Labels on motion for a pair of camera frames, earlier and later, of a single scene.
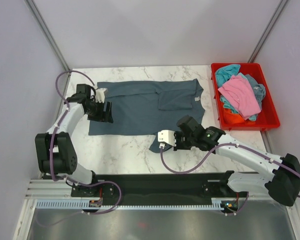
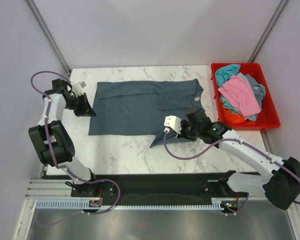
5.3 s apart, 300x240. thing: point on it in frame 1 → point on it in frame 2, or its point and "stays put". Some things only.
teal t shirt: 223,74 stays put
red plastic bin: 267,118 stays put
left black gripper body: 96,112 → 78,105
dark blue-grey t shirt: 147,107 stays put
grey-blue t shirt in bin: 259,90 stays put
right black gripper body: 183,142 → 188,132
